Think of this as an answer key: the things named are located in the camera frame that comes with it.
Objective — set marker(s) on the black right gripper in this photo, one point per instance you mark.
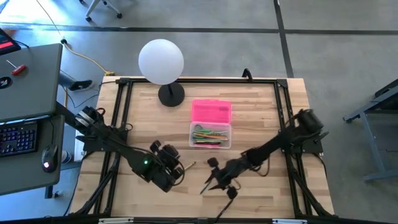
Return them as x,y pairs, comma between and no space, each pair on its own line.
230,169

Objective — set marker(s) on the grey laptop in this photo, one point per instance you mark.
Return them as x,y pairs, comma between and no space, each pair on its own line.
31,87

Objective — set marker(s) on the white globe lamp black base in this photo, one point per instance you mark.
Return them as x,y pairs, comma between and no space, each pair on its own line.
161,62

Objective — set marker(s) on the person's foot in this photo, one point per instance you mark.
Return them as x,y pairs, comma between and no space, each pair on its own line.
81,85

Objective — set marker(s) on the black arched bracket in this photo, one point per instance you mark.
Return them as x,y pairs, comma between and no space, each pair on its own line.
244,74

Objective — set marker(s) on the blue-legged workbench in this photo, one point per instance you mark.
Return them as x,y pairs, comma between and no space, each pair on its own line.
370,146

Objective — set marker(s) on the green scissors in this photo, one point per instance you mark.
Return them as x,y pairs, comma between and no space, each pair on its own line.
199,135

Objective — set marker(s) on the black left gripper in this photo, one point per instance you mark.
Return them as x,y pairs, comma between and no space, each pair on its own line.
169,158

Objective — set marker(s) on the clear pencil box pink lid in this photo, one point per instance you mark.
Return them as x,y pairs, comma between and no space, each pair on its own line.
211,110

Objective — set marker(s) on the backlit black keyboard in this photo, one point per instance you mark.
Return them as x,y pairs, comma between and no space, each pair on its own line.
18,140

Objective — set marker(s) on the white label strip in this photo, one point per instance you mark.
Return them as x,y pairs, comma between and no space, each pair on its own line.
289,221
116,220

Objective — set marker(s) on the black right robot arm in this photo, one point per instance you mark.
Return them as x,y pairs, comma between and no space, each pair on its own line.
280,141

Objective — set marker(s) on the black device red screen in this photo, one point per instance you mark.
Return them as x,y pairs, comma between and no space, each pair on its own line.
6,40

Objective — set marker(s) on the small dark pencil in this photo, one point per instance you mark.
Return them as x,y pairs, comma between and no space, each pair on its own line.
203,190

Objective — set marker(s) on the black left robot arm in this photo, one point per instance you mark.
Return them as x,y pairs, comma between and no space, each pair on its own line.
115,143

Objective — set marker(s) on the white office chair base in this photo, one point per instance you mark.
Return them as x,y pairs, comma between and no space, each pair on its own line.
88,19

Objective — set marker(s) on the black aluminium table frame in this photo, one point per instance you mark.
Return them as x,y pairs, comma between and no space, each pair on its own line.
217,81

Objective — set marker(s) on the grey desk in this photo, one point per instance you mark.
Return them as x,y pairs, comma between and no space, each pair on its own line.
28,177

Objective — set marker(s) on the black computer mouse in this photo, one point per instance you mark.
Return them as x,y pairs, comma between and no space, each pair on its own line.
49,158

